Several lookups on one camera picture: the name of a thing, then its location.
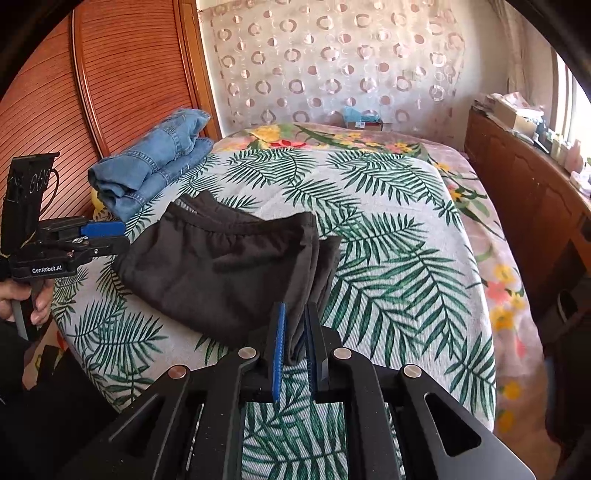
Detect palm leaf print bedsheet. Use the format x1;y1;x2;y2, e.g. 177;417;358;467
50;148;497;480

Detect blue denim jeans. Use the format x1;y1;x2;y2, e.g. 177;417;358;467
88;108;214;222

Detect person's left hand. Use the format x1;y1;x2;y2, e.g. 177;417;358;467
0;277;55;326

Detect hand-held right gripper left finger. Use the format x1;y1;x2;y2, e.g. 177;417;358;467
76;302;289;480

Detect wooden headboard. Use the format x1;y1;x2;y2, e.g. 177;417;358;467
0;0;222;222

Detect cardboard box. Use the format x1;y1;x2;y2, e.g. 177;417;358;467
489;95;543;132

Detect circle pattern curtain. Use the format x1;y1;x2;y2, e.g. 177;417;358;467
198;0;481;139

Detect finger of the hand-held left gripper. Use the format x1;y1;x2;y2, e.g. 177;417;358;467
78;220;127;238
69;236;131;259

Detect lace window curtain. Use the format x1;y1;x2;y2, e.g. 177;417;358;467
503;0;555;107

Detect yellow soft item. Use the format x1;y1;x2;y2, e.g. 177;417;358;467
91;187;109;220

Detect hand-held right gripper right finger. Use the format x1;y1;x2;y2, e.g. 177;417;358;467
305;302;536;480

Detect blue tissue pack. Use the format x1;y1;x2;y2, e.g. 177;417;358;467
342;105;384;130

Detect floral blanket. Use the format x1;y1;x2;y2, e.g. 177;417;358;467
217;121;550;444

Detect bright window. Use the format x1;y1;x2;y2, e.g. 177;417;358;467
554;51;591;153

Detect black pants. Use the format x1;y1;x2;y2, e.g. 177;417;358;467
112;191;342;367

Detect group of small bottles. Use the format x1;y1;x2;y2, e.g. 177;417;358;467
549;134;583;172

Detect wooden cabinet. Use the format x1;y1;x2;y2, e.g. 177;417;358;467
464;105;591;352

